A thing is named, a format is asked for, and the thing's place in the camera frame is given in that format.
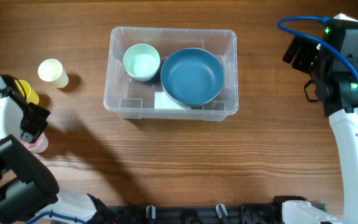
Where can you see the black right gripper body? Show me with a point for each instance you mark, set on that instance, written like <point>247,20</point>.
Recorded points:
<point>306,56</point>

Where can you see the clear plastic storage bin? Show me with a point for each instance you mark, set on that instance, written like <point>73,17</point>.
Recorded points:
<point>132,99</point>

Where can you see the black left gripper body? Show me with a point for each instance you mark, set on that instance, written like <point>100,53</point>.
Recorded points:
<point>33,121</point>

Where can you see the yellow cup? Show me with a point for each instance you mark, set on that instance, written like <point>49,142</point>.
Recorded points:
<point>27,91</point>

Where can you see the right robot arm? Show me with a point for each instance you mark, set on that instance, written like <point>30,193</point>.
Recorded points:
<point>327,50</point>

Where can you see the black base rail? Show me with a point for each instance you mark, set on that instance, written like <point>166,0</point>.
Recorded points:
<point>245,213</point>

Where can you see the mint green small bowl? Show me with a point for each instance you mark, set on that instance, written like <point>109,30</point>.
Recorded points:
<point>141,62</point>

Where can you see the pale green cup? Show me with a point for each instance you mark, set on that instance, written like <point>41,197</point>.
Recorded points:
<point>52,71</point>

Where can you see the pink cup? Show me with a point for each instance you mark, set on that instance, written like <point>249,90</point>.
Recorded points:
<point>39,146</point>

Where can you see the blue bowl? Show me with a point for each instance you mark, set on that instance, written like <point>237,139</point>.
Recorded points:
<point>192,77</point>

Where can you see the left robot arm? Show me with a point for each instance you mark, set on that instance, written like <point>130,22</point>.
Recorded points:
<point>28,190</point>

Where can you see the cream bowl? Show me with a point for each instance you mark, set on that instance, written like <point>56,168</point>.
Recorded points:
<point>211,101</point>

